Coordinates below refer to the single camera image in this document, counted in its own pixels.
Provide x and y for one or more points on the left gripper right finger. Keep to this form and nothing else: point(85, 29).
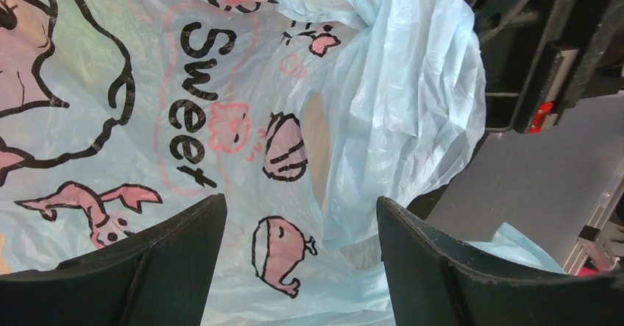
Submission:
point(435, 279)

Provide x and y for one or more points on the aluminium frame rail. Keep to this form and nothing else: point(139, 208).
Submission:
point(592, 243)

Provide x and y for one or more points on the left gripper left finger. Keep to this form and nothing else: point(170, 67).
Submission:
point(159, 276)

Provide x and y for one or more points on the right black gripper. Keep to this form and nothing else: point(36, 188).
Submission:
point(543, 56)

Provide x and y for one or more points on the light blue plastic bag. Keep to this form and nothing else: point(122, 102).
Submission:
point(117, 114)

